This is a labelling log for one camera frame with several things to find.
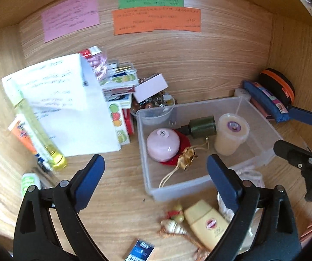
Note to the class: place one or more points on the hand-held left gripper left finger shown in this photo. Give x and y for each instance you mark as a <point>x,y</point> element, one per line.
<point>90,179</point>

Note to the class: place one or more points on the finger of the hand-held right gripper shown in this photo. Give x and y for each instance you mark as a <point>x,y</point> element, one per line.
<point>302,115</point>
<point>289,151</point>

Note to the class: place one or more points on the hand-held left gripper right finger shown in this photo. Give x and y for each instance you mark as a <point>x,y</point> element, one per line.
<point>221,179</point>

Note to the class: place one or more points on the white face mask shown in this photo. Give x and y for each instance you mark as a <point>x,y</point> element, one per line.
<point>249,175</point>

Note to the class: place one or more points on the clear plastic box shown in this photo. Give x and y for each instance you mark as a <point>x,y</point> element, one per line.
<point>253,146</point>

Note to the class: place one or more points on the yellow sunscreen bottle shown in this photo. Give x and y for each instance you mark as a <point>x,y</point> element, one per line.
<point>207,225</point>

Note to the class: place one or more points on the seashell ornament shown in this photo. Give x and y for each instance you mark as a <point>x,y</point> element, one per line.
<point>172,225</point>

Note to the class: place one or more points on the small blue card box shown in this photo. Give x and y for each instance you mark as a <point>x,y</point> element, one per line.
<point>139,250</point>

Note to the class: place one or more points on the wooden desktop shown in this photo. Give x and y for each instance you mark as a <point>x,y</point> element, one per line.
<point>123,190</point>

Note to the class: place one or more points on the black and orange case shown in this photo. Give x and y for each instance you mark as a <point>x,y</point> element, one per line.
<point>278,84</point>

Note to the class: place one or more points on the cream plastic cup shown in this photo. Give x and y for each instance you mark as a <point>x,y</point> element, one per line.
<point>229,138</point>

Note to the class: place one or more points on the blue pencil pouch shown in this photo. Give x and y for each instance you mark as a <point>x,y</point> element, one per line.
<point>264,98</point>

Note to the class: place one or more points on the bundle of dark pens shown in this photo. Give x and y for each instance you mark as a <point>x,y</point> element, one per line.
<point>46,174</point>

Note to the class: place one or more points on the red round item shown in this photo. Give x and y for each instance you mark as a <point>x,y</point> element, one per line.
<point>184,144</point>

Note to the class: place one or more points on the dark green bottle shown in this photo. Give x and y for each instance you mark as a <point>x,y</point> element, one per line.
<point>202,126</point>

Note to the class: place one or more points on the green and white tube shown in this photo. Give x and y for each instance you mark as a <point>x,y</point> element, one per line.
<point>30,180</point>

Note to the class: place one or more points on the white paper sheet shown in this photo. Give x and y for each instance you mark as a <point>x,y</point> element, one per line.
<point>71,114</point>

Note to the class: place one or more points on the pink round case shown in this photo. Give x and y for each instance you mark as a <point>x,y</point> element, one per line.
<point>162,144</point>

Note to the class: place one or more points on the yellow spray bottle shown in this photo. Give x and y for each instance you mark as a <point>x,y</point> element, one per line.
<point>40,133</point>

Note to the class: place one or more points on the stack of small boxes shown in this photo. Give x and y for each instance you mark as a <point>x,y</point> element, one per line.
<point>118,114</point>

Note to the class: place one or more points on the orange cream tube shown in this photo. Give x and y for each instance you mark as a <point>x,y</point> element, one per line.
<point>23,136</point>

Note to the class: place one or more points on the small clear bowl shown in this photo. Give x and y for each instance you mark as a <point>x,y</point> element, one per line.
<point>156,117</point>

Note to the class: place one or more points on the pile of small trinkets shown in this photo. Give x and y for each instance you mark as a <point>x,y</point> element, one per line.
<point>156,99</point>

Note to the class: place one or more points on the white card box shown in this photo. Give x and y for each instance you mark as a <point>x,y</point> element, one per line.
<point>150,87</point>

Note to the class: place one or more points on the pink snack packet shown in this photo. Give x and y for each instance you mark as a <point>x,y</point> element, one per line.
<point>95,59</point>

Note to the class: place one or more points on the pink paper note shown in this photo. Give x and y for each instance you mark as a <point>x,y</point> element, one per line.
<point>69,16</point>

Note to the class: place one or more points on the orange paper note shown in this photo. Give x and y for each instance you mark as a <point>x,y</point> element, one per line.
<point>156,20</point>

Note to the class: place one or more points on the green paper note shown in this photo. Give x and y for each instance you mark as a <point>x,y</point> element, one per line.
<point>150,2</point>

